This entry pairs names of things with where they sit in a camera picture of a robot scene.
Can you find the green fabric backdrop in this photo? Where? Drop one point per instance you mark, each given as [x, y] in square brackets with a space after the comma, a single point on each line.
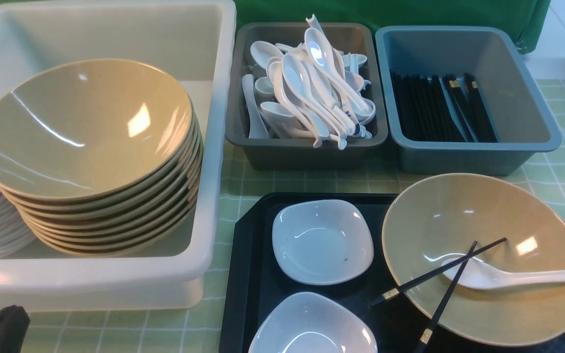
[521, 20]

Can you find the blue-grey plastic chopstick bin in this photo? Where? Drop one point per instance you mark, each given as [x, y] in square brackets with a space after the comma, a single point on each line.
[520, 116]

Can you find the white square side dish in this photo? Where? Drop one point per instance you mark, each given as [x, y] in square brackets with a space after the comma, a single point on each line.
[324, 242]

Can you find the grey plastic spoon bin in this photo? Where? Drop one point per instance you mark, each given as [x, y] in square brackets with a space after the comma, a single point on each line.
[298, 154]

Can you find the black plastic serving tray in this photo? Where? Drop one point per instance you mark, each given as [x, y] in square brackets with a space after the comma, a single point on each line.
[256, 284]

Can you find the white ceramic soup spoon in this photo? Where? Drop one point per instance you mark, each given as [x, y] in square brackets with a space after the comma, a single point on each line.
[478, 275]

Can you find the large white plastic tub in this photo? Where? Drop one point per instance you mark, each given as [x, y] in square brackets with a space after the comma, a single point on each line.
[193, 41]

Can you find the white square front dish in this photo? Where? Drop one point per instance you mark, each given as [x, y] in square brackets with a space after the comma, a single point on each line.
[307, 322]

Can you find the stack of beige bowls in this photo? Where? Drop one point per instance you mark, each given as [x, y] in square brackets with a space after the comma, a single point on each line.
[101, 157]

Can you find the beige noodle bowl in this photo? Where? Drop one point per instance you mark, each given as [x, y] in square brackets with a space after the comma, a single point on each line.
[438, 218]

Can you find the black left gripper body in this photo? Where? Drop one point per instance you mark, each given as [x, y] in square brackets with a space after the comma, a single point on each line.
[14, 322]

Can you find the bundle of black chopsticks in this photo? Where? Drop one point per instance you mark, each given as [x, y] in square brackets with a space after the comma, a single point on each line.
[442, 109]

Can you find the pile of white soup spoons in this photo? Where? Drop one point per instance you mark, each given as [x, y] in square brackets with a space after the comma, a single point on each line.
[310, 91]

